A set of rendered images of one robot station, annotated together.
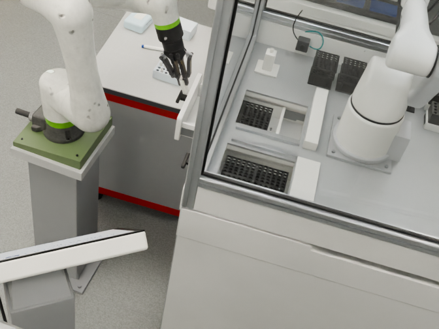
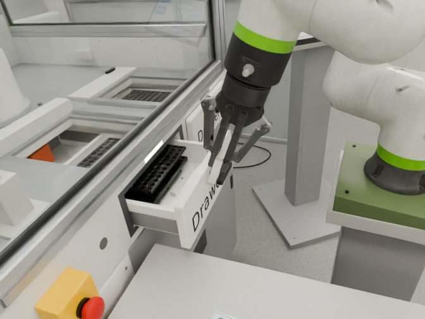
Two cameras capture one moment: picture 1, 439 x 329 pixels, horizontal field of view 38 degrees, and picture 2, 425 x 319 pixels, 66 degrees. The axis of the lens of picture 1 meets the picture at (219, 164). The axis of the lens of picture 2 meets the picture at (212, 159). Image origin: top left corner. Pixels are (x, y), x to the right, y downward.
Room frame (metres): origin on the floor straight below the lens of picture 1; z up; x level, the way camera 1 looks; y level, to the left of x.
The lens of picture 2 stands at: (2.38, 0.35, 1.31)
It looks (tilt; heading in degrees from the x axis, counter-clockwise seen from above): 33 degrees down; 198
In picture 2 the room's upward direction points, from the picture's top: 6 degrees counter-clockwise
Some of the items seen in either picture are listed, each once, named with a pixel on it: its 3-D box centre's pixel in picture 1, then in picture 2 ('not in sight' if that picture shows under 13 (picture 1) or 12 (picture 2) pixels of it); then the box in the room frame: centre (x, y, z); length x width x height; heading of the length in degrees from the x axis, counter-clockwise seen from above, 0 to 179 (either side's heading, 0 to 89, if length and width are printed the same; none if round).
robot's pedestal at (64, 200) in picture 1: (65, 203); (366, 281); (1.65, 0.58, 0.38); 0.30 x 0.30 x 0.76; 81
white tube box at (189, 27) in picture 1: (180, 27); not in sight; (2.47, 0.31, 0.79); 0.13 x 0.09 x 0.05; 77
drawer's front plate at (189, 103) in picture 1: (188, 105); (209, 182); (1.85, 0.16, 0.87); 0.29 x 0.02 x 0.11; 175
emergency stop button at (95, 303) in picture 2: not in sight; (90, 309); (2.17, 0.07, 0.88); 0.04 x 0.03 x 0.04; 175
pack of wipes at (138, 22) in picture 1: (140, 19); not in sight; (2.47, 0.50, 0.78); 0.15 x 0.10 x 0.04; 167
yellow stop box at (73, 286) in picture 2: not in sight; (72, 304); (2.17, 0.04, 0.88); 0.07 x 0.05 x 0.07; 175
